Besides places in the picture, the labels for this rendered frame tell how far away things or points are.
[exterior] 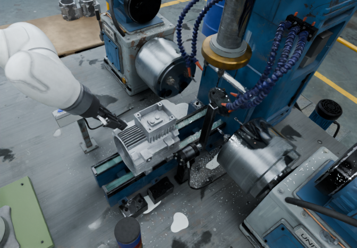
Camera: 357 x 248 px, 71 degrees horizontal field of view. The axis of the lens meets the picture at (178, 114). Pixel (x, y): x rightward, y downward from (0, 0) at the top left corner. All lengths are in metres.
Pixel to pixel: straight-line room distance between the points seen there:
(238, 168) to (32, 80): 0.67
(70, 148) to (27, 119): 0.30
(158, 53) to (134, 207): 0.66
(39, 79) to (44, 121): 0.82
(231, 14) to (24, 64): 0.57
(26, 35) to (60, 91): 0.18
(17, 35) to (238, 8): 0.60
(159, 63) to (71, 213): 0.72
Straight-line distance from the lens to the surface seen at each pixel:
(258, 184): 0.90
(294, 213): 0.82
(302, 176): 0.89
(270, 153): 0.88
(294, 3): 0.97
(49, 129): 1.39
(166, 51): 1.16
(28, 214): 1.16
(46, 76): 0.63
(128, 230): 0.65
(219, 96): 1.15
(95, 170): 1.06
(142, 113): 0.93
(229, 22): 0.84
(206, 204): 1.13
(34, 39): 0.76
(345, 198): 0.76
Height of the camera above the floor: 1.84
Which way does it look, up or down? 50 degrees down
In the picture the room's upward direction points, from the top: 8 degrees clockwise
